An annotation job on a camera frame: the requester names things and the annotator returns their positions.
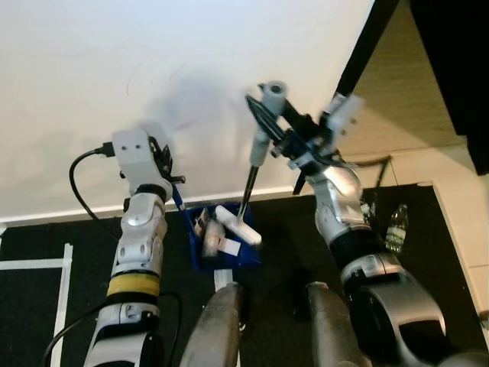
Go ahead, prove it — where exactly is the grey left robot leg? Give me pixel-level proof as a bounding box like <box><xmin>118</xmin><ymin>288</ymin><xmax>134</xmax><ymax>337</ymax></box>
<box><xmin>179</xmin><ymin>282</ymin><xmax>246</xmax><ymax>367</ymax></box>

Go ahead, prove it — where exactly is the black door frame strip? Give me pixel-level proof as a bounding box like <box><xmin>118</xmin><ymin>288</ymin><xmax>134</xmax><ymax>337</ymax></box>
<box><xmin>335</xmin><ymin>0</ymin><xmax>403</xmax><ymax>98</ymax></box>

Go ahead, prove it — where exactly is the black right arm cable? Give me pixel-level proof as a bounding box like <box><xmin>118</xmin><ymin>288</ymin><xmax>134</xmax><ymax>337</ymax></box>
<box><xmin>340</xmin><ymin>155</ymin><xmax>395</xmax><ymax>193</ymax></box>

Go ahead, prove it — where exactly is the blue plastic dustpan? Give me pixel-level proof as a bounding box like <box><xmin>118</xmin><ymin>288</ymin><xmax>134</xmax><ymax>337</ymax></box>
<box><xmin>173</xmin><ymin>187</ymin><xmax>262</xmax><ymax>272</ymax></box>

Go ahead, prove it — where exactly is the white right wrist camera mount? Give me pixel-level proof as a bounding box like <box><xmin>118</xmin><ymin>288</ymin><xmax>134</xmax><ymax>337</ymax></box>
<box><xmin>321</xmin><ymin>93</ymin><xmax>364</xmax><ymax>143</ymax></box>

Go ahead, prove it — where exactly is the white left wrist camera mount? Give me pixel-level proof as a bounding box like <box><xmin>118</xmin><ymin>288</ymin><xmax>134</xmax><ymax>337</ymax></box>
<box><xmin>112</xmin><ymin>128</ymin><xmax>154</xmax><ymax>185</ymax></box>

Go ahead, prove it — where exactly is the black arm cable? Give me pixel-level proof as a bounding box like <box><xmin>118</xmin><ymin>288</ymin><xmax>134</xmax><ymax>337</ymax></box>
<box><xmin>69</xmin><ymin>145</ymin><xmax>117</xmax><ymax>226</ymax></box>
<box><xmin>340</xmin><ymin>155</ymin><xmax>395</xmax><ymax>193</ymax></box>

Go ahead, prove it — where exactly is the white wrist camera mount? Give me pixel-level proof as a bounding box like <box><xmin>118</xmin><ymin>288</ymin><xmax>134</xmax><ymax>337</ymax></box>
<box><xmin>321</xmin><ymin>93</ymin><xmax>364</xmax><ymax>143</ymax></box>
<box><xmin>112</xmin><ymin>128</ymin><xmax>154</xmax><ymax>185</ymax></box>

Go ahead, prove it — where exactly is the broom with grey foam handle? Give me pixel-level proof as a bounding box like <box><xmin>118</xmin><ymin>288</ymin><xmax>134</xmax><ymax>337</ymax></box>
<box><xmin>215</xmin><ymin>80</ymin><xmax>288</xmax><ymax>246</ymax></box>

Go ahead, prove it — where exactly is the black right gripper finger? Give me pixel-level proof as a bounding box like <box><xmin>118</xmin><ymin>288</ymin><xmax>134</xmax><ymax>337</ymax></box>
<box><xmin>246</xmin><ymin>95</ymin><xmax>287</xmax><ymax>146</ymax></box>
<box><xmin>280</xmin><ymin>98</ymin><xmax>308</xmax><ymax>132</ymax></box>

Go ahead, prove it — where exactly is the grey right robot leg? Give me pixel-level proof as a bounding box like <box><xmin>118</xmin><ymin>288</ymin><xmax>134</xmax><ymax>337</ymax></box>
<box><xmin>306</xmin><ymin>281</ymin><xmax>361</xmax><ymax>367</ymax></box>

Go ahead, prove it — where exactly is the black cabinet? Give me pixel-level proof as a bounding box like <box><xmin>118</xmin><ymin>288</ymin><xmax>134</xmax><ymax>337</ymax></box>
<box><xmin>409</xmin><ymin>0</ymin><xmax>489</xmax><ymax>177</ymax></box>

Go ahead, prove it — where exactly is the crushed clear plastic bottle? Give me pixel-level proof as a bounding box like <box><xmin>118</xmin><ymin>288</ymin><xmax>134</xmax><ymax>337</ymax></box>
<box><xmin>359</xmin><ymin>199</ymin><xmax>380</xmax><ymax>229</ymax></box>

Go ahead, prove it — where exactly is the black floor mat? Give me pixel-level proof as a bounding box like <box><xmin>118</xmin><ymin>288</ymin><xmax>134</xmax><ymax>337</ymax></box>
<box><xmin>0</xmin><ymin>182</ymin><xmax>484</xmax><ymax>367</ymax></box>

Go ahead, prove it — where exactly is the white paper scrap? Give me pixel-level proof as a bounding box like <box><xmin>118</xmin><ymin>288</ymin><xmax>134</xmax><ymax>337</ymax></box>
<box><xmin>217</xmin><ymin>237</ymin><xmax>242</xmax><ymax>258</ymax></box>

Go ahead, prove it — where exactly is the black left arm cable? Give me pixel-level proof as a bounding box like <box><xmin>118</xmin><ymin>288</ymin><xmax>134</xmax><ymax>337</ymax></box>
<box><xmin>69</xmin><ymin>145</ymin><xmax>117</xmax><ymax>226</ymax></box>

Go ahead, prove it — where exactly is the clear bottle with green label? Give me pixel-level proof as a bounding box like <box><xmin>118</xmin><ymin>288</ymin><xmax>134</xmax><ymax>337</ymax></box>
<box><xmin>385</xmin><ymin>204</ymin><xmax>410</xmax><ymax>254</ymax></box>

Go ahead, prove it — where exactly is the grey robot leg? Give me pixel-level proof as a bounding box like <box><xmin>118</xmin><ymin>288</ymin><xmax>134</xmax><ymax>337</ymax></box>
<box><xmin>306</xmin><ymin>281</ymin><xmax>361</xmax><ymax>367</ymax></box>
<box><xmin>179</xmin><ymin>282</ymin><xmax>246</xmax><ymax>367</ymax></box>

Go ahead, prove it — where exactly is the crushed metal can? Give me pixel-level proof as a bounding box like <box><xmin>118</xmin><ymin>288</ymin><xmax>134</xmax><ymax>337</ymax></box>
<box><xmin>194</xmin><ymin>213</ymin><xmax>224</xmax><ymax>255</ymax></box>

